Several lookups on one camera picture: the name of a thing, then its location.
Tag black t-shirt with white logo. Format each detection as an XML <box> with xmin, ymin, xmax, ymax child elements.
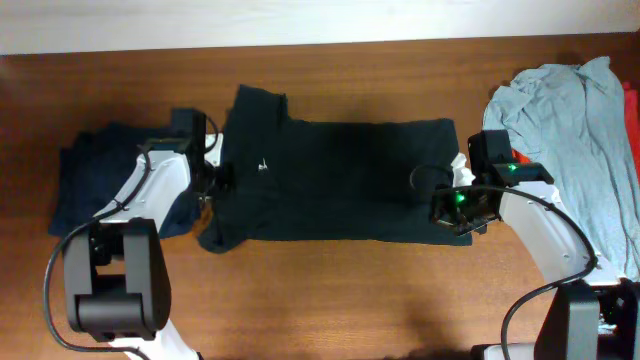
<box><xmin>197</xmin><ymin>85</ymin><xmax>472</xmax><ymax>254</ymax></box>

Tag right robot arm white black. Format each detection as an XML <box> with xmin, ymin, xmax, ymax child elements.
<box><xmin>432</xmin><ymin>130</ymin><xmax>639</xmax><ymax>360</ymax></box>

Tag grey t-shirt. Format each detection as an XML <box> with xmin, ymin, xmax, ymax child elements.
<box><xmin>483</xmin><ymin>56</ymin><xmax>639</xmax><ymax>280</ymax></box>

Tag folded navy blue garment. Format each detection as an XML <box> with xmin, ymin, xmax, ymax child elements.
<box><xmin>48</xmin><ymin>123</ymin><xmax>182</xmax><ymax>237</ymax></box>

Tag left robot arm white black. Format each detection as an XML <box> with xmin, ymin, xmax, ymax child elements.
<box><xmin>43</xmin><ymin>108</ymin><xmax>222</xmax><ymax>359</ymax></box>

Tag red garment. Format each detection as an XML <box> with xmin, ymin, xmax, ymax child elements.
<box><xmin>488</xmin><ymin>78</ymin><xmax>639</xmax><ymax>192</ymax></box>

